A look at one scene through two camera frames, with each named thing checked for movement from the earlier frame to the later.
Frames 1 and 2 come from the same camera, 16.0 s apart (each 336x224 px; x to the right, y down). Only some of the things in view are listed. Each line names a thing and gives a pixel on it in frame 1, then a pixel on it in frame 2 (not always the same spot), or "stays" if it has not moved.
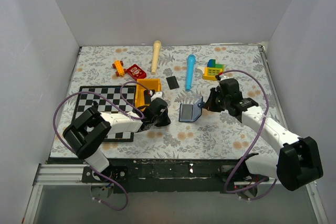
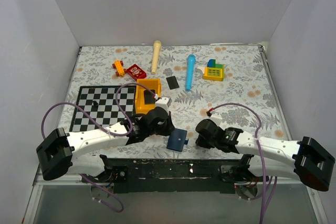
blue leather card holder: [189, 113] → [177, 139]
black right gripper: [209, 105] → [200, 142]
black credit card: [172, 82] stays
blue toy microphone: [190, 62] stays
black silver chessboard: [108, 99] stays
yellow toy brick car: [118, 65] stays
